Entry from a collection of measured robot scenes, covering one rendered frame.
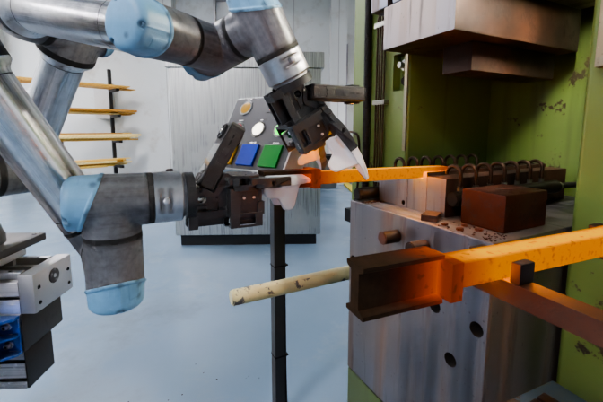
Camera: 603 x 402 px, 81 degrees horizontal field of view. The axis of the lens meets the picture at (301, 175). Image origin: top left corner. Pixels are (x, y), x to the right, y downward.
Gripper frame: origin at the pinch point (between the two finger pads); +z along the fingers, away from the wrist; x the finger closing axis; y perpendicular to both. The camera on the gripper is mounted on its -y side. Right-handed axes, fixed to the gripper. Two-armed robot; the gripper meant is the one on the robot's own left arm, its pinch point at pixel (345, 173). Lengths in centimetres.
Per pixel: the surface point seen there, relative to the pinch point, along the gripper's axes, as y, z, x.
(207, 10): -220, -147, -658
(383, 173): -6.6, 4.1, 1.4
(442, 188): -14.2, 11.8, 6.8
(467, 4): -33.7, -17.0, 7.5
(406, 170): -12.0, 6.8, 1.4
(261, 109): -12, -11, -59
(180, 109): -22, -18, -279
